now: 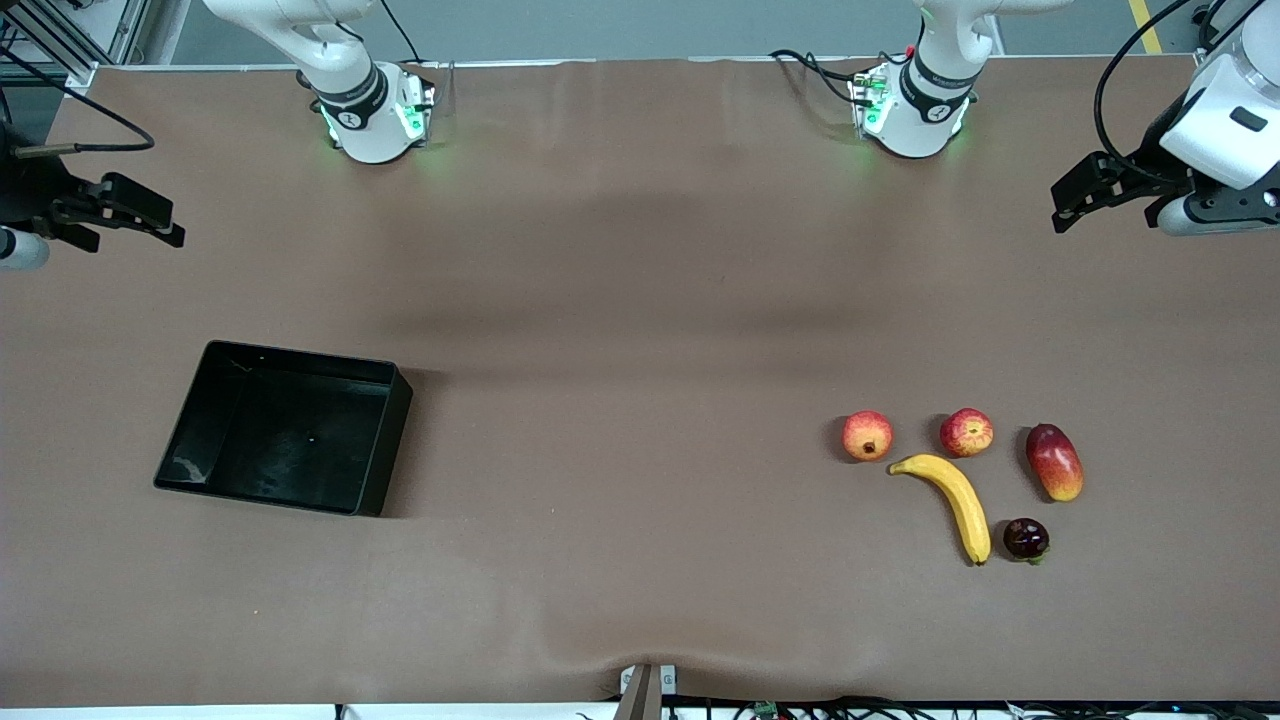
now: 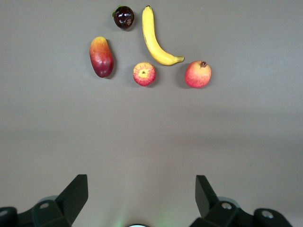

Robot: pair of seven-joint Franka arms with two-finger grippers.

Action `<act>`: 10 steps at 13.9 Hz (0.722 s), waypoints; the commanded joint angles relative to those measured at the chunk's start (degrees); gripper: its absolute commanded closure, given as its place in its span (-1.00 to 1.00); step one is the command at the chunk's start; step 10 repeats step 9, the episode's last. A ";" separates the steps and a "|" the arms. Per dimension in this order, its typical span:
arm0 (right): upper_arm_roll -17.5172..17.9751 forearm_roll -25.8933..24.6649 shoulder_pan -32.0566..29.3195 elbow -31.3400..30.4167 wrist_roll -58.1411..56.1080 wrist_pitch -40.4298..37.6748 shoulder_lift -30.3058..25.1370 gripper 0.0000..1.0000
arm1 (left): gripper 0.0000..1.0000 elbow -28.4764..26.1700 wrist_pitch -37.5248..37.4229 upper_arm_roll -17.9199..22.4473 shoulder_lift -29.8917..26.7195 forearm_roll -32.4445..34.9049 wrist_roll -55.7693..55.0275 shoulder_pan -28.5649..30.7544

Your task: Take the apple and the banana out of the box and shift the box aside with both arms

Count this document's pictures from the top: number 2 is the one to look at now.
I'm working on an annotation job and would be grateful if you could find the yellow banana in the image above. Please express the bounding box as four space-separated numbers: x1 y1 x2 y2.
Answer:
141 5 185 66

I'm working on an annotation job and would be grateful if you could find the red yellow mango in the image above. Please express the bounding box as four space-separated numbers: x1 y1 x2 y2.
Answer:
89 36 115 79

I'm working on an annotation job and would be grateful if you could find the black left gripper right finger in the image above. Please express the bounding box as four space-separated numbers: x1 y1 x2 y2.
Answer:
189 175 291 227

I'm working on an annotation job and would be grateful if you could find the red yellow apple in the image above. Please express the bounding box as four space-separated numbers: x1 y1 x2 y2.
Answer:
133 61 156 87

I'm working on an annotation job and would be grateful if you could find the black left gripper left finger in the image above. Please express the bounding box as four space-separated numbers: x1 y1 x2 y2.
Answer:
0 174 89 227

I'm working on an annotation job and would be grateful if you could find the brown table mat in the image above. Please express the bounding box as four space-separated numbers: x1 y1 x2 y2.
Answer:
0 0 303 227

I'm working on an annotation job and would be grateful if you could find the red pomegranate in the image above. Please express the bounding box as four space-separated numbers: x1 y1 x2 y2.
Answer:
184 60 212 89

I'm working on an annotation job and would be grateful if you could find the dark purple mangosteen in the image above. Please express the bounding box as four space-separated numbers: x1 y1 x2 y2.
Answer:
112 6 135 31

